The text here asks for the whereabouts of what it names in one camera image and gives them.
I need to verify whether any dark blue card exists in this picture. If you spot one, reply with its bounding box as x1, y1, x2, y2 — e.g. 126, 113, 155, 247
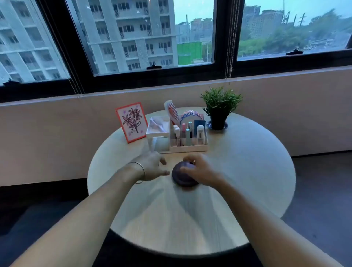
194, 119, 206, 137

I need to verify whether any clear white storage box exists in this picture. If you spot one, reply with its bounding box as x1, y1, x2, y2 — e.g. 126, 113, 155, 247
145, 116, 171, 153

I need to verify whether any person's left forearm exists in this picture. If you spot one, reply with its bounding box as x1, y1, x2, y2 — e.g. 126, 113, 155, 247
10, 162, 144, 267

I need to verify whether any blue white headband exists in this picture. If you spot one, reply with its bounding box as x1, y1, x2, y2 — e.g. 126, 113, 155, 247
180, 110, 204, 125

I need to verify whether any person's left hand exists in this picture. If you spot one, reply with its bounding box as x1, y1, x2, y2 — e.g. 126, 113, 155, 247
133, 151, 171, 182

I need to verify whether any black plant pot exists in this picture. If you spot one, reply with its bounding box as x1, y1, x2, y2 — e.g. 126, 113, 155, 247
210, 111, 229, 131

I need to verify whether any red-framed floral card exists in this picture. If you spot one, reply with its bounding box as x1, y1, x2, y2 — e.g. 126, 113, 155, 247
115, 102, 149, 144

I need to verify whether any silver bangle bracelet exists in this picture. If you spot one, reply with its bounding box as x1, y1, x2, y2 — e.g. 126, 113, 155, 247
128, 161, 146, 184

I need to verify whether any crumpled white tissue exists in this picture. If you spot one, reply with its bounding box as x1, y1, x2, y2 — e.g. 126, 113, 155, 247
150, 117, 169, 134

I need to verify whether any beaded blind cord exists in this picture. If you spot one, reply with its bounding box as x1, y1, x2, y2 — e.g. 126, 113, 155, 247
225, 0, 241, 84
65, 74, 85, 97

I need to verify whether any round purple compact case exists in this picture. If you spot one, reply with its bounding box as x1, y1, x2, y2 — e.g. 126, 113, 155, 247
172, 161, 200, 188

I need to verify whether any person's right hand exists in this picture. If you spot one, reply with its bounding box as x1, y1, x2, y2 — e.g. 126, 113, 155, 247
179, 153, 222, 188

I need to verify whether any pink hair comb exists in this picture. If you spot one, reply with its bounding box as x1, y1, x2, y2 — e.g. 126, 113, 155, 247
164, 100, 181, 126

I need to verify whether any white cosmetic bottle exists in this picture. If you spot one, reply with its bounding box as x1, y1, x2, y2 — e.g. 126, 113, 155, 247
196, 125, 206, 146

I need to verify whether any blue saucer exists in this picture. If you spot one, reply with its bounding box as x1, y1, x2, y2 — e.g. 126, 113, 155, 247
206, 121, 228, 131

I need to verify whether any person's right forearm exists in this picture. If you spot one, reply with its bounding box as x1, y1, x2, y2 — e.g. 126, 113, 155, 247
212, 179, 345, 267

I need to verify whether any black window frame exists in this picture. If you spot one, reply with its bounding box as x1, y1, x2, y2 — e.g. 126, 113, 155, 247
0, 0, 352, 103

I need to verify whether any green potted plant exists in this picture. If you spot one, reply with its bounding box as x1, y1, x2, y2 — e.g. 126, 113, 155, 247
200, 87, 243, 117

